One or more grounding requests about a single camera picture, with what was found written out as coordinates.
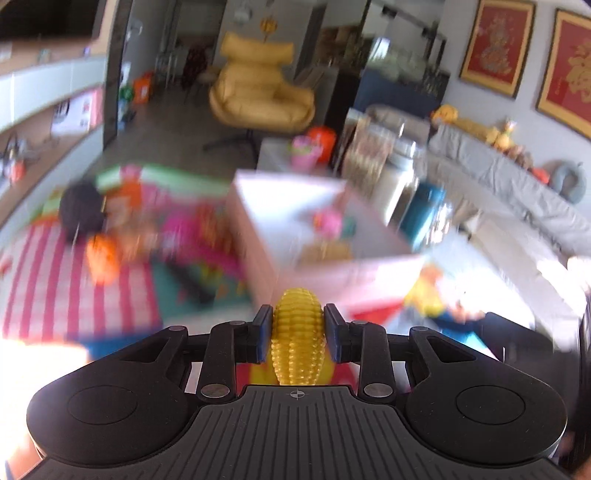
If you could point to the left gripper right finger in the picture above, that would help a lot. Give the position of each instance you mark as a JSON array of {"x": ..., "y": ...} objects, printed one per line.
[{"x": 366, "y": 345}]

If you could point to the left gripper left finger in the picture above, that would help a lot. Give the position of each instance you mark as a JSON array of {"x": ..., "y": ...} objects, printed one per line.
[{"x": 227, "y": 345}]

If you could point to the yellow toy corn cob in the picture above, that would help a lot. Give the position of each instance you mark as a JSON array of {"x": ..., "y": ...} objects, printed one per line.
[{"x": 297, "y": 344}]

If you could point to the black plush toy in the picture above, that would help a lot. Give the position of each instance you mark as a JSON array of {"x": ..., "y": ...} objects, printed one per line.
[{"x": 81, "y": 211}]

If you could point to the pink plastic scoop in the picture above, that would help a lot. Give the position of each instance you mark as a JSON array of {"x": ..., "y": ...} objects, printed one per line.
[{"x": 201, "y": 237}]

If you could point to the black remote control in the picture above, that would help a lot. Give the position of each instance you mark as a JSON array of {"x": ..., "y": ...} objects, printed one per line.
[{"x": 192, "y": 287}]

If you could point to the pink cardboard box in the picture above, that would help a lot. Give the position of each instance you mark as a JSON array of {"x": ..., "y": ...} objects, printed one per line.
[{"x": 316, "y": 233}]

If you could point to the colourful play mat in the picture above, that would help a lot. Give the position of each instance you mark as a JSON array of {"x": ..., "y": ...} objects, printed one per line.
[{"x": 48, "y": 295}]

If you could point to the orange toy pumpkin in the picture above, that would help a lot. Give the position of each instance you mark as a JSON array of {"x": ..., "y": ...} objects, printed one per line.
[{"x": 102, "y": 259}]

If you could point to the teal thermos bottle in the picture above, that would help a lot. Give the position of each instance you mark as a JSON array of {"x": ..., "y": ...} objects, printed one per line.
[{"x": 418, "y": 218}]

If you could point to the grey sofa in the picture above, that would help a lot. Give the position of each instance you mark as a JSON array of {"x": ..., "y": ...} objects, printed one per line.
[{"x": 524, "y": 228}]

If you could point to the large glass nut jar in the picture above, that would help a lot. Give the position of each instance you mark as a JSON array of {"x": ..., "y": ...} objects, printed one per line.
[{"x": 371, "y": 138}]

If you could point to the pink toy cup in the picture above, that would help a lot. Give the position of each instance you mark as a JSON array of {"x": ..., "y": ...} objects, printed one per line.
[{"x": 304, "y": 153}]

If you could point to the orange plastic container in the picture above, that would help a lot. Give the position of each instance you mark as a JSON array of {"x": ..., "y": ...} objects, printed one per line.
[{"x": 326, "y": 138}]

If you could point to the grey neck pillow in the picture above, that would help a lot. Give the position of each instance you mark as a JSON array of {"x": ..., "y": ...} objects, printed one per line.
[{"x": 569, "y": 181}]

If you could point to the yellow duck plush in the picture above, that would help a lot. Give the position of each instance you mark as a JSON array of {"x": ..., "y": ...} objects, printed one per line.
[{"x": 448, "y": 114}]

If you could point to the yellow lounge chair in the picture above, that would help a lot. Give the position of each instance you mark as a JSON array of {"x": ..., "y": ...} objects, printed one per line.
[{"x": 251, "y": 93}]

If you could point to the white SF parcel box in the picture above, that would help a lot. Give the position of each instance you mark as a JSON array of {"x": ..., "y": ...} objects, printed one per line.
[{"x": 78, "y": 115}]

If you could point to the red framed picture right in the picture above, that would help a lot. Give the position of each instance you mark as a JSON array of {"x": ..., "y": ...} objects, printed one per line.
[{"x": 565, "y": 91}]

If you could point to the red framed picture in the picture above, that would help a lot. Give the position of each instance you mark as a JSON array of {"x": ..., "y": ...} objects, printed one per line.
[
  {"x": 565, "y": 91},
  {"x": 498, "y": 46}
]

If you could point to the red framed picture left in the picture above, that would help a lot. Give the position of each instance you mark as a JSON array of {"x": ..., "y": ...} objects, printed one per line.
[{"x": 498, "y": 46}]

